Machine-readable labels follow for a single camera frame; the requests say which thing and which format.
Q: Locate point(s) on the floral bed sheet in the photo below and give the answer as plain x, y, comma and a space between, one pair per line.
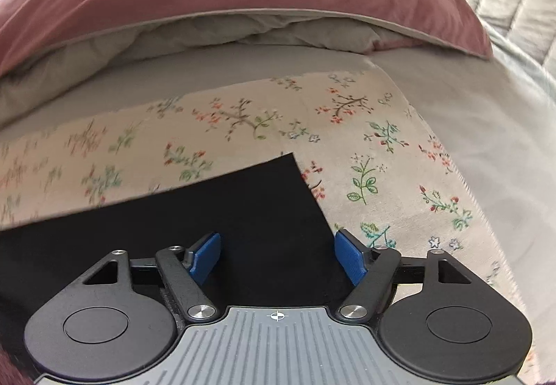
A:
260, 120

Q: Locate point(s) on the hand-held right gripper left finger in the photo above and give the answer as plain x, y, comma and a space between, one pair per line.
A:
205, 256

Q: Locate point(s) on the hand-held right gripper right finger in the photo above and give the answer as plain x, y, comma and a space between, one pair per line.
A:
347, 254

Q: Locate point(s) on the black pants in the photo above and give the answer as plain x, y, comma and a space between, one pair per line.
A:
260, 211

